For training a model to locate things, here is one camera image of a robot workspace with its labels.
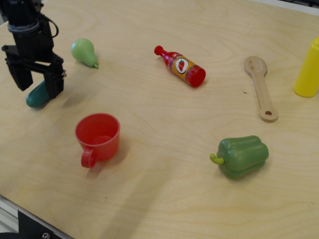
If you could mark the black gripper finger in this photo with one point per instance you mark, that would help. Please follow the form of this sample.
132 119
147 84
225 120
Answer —
21 75
54 79

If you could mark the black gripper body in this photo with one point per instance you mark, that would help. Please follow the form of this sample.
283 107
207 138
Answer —
33 49

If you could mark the dark green toy cucumber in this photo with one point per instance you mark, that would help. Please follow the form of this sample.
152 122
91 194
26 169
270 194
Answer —
38 97

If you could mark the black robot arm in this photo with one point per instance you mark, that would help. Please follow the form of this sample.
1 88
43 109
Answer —
19 11

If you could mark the red plastic cup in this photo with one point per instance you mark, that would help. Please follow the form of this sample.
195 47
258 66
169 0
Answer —
99 136

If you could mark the light green toy pear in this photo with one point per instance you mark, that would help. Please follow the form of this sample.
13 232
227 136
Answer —
83 51

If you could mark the red toy ketchup bottle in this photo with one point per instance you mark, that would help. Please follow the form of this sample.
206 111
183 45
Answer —
182 67

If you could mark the green toy bell pepper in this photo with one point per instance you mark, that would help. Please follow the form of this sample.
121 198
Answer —
239 156

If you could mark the wooden spoon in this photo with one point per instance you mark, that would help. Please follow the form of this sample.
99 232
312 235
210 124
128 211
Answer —
256 68

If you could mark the yellow plastic bottle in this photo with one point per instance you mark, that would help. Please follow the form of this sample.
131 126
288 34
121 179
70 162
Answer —
307 82

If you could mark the aluminium table frame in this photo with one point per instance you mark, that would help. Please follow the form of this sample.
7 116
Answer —
9 219

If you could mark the black corner bracket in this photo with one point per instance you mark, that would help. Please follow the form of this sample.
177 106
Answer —
32 227

